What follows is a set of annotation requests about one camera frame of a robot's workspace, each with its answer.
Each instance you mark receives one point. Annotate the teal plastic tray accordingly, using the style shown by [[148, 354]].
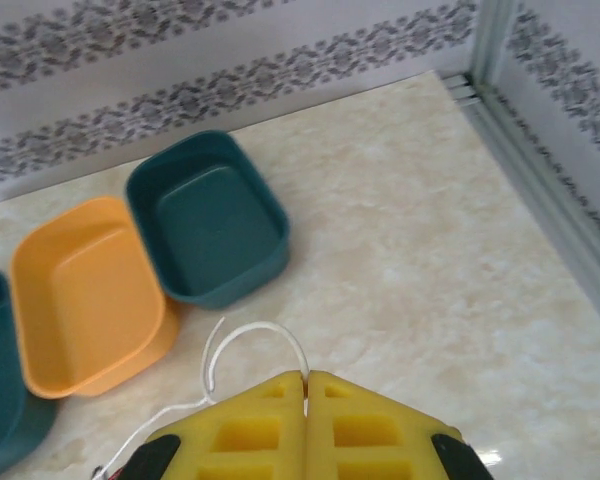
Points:
[[0, 380], [215, 225]]

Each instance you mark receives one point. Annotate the aluminium frame post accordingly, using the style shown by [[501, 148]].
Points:
[[495, 40]]

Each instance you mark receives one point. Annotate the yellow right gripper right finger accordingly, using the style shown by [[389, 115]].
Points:
[[375, 425]]

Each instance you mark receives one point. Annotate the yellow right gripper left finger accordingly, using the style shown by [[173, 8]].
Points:
[[260, 410]]

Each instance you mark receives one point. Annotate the aluminium side rail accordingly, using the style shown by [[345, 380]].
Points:
[[540, 165]]

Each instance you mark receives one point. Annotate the orange plastic tray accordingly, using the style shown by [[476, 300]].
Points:
[[90, 300]]

